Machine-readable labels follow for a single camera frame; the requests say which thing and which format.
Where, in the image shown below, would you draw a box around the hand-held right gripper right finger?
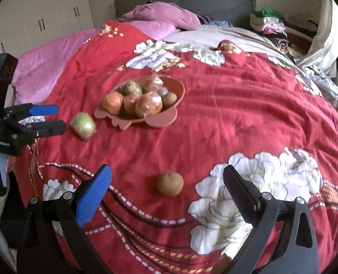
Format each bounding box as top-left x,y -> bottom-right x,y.
223,164 -> 319,274

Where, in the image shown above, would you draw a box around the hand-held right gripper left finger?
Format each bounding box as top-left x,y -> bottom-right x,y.
23,164 -> 113,274

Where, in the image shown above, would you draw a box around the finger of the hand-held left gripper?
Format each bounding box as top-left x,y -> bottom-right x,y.
12,120 -> 68,139
4,104 -> 59,118

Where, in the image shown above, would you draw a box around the plastic-wrapped green citrus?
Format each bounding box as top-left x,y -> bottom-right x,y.
70,113 -> 97,140
120,80 -> 143,96

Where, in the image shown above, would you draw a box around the brown kiwi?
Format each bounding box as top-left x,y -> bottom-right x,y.
161,92 -> 177,107
157,172 -> 184,197

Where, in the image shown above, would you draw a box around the pink scalloped bowl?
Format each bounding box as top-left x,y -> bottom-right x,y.
94,76 -> 186,130

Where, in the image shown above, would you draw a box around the pink duvet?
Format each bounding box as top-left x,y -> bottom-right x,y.
11,29 -> 101,106

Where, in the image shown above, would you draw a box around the red floral blanket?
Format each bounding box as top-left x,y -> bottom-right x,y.
13,20 -> 338,274

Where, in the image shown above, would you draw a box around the white wardrobe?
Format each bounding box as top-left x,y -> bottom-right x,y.
0,0 -> 94,63

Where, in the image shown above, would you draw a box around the grey white crumpled cloth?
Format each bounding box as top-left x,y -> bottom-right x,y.
296,64 -> 338,106

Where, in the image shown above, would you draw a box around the pink pillow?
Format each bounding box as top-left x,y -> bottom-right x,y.
126,20 -> 178,39

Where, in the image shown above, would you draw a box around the red embroidered cushion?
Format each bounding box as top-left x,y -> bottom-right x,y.
217,40 -> 246,63

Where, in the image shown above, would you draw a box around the crumpled pink quilt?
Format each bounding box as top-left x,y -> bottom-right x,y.
116,1 -> 201,30

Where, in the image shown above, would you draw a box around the beige bed sheet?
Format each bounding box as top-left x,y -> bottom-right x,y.
162,24 -> 301,63

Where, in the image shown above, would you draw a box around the pile of folded clothes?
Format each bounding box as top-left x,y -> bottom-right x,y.
249,7 -> 315,55

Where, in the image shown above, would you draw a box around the blue striped cloth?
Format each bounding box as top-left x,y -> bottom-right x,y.
199,16 -> 232,27

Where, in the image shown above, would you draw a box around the white curtain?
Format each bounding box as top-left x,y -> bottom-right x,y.
296,0 -> 338,72

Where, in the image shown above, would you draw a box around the grey headboard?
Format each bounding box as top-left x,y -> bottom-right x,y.
114,0 -> 256,29

